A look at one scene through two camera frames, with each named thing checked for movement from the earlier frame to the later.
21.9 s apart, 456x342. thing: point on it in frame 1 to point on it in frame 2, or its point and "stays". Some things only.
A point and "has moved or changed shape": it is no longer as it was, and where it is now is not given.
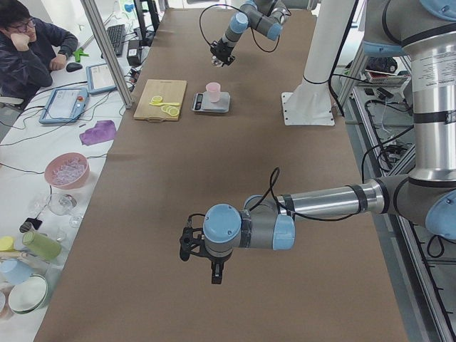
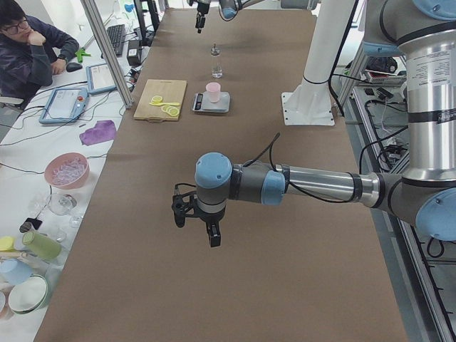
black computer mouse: (73, 66) stays
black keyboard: (117, 35) stays
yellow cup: (7, 244) stays
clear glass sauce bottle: (216, 63) has moved or changed shape
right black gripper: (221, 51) to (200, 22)
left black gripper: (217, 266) to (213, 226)
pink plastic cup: (214, 90) stays
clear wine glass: (60, 204) stays
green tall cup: (40, 246) stays
